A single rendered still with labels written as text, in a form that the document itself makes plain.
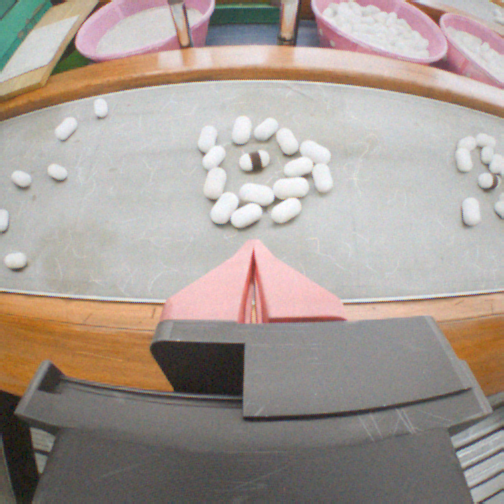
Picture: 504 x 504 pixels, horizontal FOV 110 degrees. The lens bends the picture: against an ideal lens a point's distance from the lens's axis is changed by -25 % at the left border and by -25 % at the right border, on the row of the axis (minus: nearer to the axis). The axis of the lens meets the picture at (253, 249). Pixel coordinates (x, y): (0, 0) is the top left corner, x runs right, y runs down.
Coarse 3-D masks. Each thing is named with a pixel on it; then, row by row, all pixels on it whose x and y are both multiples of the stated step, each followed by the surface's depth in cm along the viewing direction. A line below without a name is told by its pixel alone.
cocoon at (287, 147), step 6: (282, 132) 25; (288, 132) 25; (276, 138) 26; (282, 138) 25; (288, 138) 25; (294, 138) 25; (282, 144) 25; (288, 144) 25; (294, 144) 25; (282, 150) 26; (288, 150) 25; (294, 150) 25
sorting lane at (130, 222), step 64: (0, 128) 30; (128, 128) 28; (192, 128) 28; (320, 128) 28; (384, 128) 28; (448, 128) 28; (0, 192) 26; (64, 192) 26; (128, 192) 26; (192, 192) 26; (320, 192) 26; (384, 192) 26; (448, 192) 26; (0, 256) 24; (64, 256) 24; (128, 256) 24; (192, 256) 24; (320, 256) 24; (384, 256) 24; (448, 256) 24
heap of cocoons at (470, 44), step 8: (448, 32) 35; (456, 32) 35; (464, 32) 36; (456, 40) 35; (464, 40) 35; (472, 40) 35; (480, 40) 35; (464, 48) 34; (472, 48) 34; (480, 48) 34; (488, 48) 35; (472, 56) 33; (480, 56) 34; (488, 56) 34; (496, 56) 35; (480, 64) 33; (488, 64) 33; (496, 64) 34; (496, 72) 33
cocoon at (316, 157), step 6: (306, 144) 25; (312, 144) 25; (300, 150) 26; (306, 150) 25; (312, 150) 25; (318, 150) 25; (324, 150) 24; (306, 156) 25; (312, 156) 25; (318, 156) 25; (324, 156) 25; (330, 156) 25; (318, 162) 25; (324, 162) 25
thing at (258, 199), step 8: (248, 184) 24; (256, 184) 24; (240, 192) 24; (248, 192) 23; (256, 192) 23; (264, 192) 23; (272, 192) 24; (248, 200) 24; (256, 200) 24; (264, 200) 24; (272, 200) 24
